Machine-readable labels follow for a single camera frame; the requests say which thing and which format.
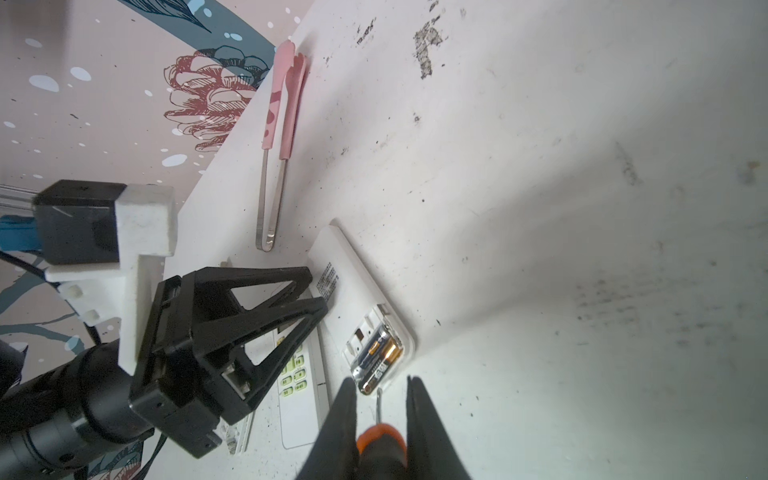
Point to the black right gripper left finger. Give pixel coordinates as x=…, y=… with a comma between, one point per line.
x=334, y=454

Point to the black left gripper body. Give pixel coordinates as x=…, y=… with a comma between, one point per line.
x=176, y=389

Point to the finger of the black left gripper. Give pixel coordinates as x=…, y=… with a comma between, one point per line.
x=243, y=369
x=229, y=301

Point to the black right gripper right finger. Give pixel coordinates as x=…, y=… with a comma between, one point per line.
x=430, y=452

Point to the orange black screwdriver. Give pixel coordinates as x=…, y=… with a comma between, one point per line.
x=382, y=449

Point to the white remote control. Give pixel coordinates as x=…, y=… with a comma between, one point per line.
x=302, y=394
x=357, y=306

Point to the blue black AAA battery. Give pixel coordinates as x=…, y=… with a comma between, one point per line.
x=371, y=352

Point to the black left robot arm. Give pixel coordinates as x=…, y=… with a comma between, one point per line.
x=58, y=423

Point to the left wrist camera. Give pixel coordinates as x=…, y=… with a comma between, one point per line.
x=106, y=244

